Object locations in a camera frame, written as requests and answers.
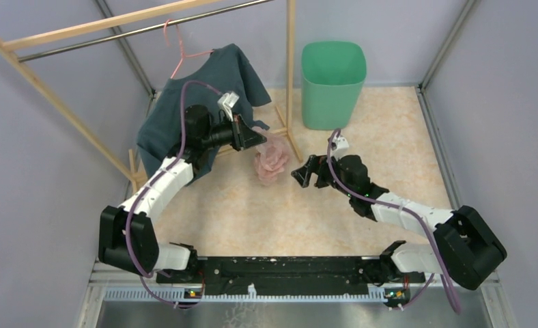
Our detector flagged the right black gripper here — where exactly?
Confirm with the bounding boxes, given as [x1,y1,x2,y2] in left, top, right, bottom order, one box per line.
[292,152,354,197]

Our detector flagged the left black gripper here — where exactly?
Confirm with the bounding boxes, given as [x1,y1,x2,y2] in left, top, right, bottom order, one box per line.
[202,111,267,151]

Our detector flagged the pink plastic trash bag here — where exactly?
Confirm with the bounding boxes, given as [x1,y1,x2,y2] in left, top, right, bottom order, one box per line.
[253,127,291,185]

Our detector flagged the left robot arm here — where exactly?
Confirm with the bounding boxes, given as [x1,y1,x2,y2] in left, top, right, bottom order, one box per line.
[98,105,267,282]

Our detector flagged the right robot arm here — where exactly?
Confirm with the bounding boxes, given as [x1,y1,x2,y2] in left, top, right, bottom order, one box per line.
[291,155,508,290]

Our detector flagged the green plastic trash bin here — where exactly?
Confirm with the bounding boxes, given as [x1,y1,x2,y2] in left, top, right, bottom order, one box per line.
[301,41,367,131]

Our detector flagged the dark teal t-shirt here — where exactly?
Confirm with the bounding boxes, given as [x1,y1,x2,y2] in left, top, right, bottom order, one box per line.
[137,44,271,177]

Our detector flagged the pink clothes hanger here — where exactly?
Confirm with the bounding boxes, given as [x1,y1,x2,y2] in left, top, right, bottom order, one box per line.
[162,19,214,79]

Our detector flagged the metal hanging rod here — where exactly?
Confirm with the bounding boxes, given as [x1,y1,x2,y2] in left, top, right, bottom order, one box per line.
[18,0,272,63]

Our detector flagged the wooden clothes rack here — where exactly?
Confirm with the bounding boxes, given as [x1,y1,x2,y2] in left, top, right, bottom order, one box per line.
[0,0,305,191]

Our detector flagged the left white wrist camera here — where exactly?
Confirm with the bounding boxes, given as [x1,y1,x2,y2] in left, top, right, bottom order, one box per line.
[217,92,240,121]

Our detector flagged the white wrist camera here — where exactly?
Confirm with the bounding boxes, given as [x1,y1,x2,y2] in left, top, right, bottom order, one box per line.
[217,92,240,121]
[330,135,350,161]

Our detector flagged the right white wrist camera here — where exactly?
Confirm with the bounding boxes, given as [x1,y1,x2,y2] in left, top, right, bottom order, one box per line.
[330,135,350,161]

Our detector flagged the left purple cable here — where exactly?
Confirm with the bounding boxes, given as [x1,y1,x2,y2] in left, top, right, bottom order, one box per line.
[124,80,225,310]

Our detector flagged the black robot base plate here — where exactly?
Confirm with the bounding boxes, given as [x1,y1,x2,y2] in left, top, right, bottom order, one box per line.
[156,256,425,296]

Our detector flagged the aluminium frame post left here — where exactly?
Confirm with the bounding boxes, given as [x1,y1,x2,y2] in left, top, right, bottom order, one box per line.
[92,0,155,98]

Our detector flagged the aluminium frame post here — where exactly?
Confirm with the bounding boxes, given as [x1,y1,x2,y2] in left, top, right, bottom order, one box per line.
[418,0,481,94]
[92,0,155,98]

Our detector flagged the aluminium frame post right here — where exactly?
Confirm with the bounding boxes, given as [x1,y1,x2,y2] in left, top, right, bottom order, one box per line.
[418,0,481,94]

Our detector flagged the white toothed cable rail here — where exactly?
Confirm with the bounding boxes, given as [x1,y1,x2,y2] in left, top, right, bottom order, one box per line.
[103,285,388,303]

